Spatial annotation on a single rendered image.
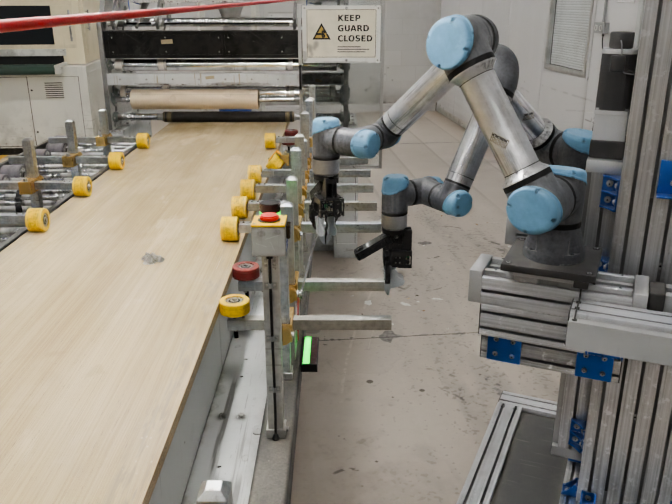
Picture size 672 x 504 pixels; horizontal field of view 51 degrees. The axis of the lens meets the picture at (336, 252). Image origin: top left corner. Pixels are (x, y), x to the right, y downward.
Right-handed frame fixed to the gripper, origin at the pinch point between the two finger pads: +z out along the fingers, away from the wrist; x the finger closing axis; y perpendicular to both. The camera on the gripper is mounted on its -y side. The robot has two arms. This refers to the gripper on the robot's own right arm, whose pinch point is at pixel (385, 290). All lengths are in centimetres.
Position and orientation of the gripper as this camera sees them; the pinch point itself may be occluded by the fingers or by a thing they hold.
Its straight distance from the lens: 212.9
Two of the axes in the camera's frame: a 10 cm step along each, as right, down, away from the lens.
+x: 0.0, -3.4, 9.4
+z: 0.1, 9.4, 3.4
